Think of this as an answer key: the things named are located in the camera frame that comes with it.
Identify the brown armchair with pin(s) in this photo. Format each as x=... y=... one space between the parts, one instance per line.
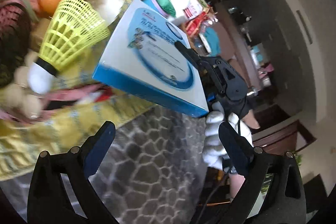
x=236 y=37

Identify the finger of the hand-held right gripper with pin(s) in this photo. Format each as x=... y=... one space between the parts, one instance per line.
x=187 y=53

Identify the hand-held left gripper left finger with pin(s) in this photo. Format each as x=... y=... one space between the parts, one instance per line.
x=101 y=145

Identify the dark mesh basket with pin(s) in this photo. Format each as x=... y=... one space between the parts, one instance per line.
x=13 y=43

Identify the cream round beads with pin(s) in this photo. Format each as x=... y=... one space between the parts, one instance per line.
x=23 y=98

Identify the teal cloth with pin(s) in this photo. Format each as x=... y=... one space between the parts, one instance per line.
x=214 y=40

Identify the yellow checked cloth desktop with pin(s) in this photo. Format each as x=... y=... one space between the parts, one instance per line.
x=65 y=129

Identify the blue and white box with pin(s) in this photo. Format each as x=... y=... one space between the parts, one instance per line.
x=152 y=61

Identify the dark wooden low table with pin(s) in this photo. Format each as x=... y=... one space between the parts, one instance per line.
x=283 y=132

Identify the white tissue pack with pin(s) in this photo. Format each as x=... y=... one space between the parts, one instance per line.
x=178 y=7

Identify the yellow plastic shuttlecock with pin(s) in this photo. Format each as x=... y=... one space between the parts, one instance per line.
x=71 y=32

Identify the person's right hand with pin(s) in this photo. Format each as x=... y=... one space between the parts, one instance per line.
x=212 y=140

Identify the person's right forearm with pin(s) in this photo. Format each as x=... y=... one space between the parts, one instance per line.
x=237 y=187

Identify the red and white package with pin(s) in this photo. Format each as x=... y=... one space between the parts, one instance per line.
x=78 y=95

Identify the white red printed bag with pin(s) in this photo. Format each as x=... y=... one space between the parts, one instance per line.
x=190 y=3

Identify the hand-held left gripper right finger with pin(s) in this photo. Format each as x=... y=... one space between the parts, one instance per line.
x=233 y=148

